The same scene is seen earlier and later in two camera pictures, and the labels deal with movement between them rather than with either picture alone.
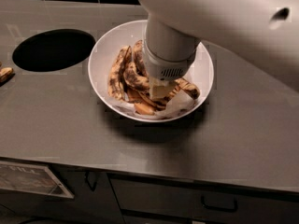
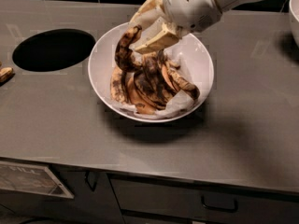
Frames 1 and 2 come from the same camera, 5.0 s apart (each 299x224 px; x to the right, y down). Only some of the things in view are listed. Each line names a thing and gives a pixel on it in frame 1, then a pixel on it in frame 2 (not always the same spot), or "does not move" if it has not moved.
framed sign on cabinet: (31, 178) does not move
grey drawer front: (204, 201) does not move
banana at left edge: (6, 74) does not move
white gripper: (164, 67) -> (191, 7)
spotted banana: (134, 78) -> (123, 55)
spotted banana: (191, 89) does not move
